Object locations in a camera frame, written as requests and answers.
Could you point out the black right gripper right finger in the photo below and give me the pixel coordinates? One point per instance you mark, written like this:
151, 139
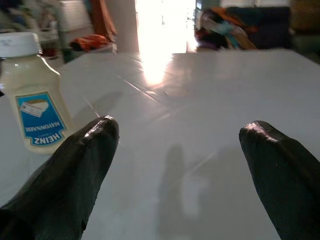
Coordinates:
287, 180

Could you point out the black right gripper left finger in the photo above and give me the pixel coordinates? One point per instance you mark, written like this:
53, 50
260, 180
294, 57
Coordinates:
62, 180

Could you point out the Heinz mayonnaise squeeze bottle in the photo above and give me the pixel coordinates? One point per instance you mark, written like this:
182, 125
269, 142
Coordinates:
30, 82

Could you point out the crumpled orange cloth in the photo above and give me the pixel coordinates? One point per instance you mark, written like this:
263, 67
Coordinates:
87, 41

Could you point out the dark fabric pile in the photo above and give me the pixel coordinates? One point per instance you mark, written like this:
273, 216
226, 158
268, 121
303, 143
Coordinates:
270, 27

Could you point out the pile of colourful clothes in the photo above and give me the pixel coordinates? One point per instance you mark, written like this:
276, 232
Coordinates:
225, 30

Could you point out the white slatted rack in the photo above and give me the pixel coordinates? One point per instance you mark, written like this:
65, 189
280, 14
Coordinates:
75, 15

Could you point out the hanging orange cloth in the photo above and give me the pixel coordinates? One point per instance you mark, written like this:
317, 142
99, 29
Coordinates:
101, 15

